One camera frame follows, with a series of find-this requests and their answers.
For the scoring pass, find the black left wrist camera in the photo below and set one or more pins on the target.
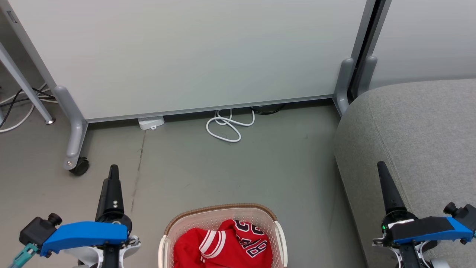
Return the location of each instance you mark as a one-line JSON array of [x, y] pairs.
[[35, 230]]

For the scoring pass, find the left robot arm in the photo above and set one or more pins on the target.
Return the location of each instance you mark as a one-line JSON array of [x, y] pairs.
[[111, 263]]

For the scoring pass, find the white perforated laundry basket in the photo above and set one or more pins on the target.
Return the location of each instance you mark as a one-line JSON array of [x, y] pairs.
[[193, 223]]

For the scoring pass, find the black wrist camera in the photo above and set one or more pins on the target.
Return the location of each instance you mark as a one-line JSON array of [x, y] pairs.
[[35, 230], [466, 215]]

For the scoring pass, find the narrow white partition panel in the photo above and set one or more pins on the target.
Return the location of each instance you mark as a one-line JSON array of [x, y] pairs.
[[427, 37]]

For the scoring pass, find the black caster wheel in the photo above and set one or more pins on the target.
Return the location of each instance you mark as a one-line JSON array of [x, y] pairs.
[[80, 167]]

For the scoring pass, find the grey partition foot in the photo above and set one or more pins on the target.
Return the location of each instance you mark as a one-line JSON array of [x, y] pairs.
[[344, 82], [75, 130], [367, 72]]

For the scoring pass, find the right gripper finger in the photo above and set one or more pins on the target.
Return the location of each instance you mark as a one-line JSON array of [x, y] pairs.
[[390, 193]]

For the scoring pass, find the white power adapter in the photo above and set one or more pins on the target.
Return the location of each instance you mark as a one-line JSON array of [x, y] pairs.
[[150, 121]]

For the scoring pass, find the wide white partition panel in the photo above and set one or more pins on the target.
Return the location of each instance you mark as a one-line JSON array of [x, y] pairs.
[[193, 52]]

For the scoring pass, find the grey fabric sofa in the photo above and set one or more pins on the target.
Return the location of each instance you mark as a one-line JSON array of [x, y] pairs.
[[416, 141]]

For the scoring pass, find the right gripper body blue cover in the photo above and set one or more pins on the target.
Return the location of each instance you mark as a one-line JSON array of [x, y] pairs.
[[427, 229]]

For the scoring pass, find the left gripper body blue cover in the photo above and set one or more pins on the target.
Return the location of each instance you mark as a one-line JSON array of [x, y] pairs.
[[85, 234]]

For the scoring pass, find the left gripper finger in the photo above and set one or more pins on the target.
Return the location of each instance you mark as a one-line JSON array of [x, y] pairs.
[[112, 193]]

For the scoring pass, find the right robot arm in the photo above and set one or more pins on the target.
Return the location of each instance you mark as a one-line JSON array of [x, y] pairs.
[[409, 261]]

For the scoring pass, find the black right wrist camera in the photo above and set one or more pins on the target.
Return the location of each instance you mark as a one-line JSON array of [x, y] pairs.
[[466, 215]]

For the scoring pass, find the grey metal table leg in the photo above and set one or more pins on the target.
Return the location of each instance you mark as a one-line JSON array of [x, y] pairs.
[[22, 83]]

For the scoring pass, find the red basketball jersey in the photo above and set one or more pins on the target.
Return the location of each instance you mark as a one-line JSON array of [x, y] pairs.
[[230, 249]]

